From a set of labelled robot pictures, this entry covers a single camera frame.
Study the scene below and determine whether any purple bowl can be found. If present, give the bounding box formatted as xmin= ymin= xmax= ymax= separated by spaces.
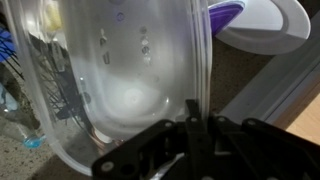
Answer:
xmin=208 ymin=0 xmax=247 ymax=37

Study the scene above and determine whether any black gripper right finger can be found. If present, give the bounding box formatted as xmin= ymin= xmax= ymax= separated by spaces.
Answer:
xmin=209 ymin=114 xmax=320 ymax=180

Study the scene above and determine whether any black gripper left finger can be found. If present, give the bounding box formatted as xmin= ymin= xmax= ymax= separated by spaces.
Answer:
xmin=91 ymin=99 xmax=214 ymax=180

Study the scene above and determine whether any blue sponge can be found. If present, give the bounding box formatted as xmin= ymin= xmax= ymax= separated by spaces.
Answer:
xmin=0 ymin=27 xmax=17 ymax=64

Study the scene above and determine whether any rectangular clear plastic container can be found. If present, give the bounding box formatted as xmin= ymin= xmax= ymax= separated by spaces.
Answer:
xmin=1 ymin=0 xmax=214 ymax=177

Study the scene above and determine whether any large white plate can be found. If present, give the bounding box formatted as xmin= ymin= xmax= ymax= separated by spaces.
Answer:
xmin=213 ymin=0 xmax=312 ymax=56

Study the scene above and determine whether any blue dish soap bottle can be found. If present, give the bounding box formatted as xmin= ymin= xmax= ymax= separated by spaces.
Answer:
xmin=0 ymin=82 xmax=47 ymax=150

